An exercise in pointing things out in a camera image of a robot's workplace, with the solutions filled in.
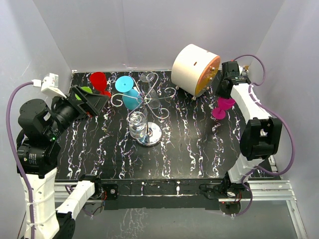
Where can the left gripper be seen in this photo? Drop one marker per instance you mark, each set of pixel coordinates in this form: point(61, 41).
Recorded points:
point(90, 102)

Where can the green wine glass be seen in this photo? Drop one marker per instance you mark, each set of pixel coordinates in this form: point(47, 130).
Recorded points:
point(86, 89)

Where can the red wine glass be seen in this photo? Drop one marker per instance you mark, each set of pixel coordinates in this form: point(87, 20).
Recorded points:
point(99, 82)

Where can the pink wine glass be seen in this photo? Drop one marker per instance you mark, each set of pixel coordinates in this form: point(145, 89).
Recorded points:
point(223, 105)

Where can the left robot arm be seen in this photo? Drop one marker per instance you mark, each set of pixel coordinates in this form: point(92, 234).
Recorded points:
point(37, 152)

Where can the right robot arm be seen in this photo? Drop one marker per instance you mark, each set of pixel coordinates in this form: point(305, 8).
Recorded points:
point(260, 138)

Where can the cyan wine glass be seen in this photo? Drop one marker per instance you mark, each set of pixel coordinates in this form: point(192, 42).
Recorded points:
point(131, 97)

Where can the clear tumbler glass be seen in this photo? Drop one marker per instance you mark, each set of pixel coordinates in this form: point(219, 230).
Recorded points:
point(137, 125)

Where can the chrome wine glass rack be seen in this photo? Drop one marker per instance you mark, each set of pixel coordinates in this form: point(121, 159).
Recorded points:
point(154, 132)

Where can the clear champagne flute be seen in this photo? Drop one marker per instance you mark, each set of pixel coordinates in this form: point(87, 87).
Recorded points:
point(149, 80)

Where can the white cylindrical stool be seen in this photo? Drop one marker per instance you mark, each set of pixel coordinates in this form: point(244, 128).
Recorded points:
point(194, 69)

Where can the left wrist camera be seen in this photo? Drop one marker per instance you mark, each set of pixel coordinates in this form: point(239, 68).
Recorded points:
point(50, 88)

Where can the black base frame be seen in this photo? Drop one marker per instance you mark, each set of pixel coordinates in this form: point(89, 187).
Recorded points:
point(209, 194)

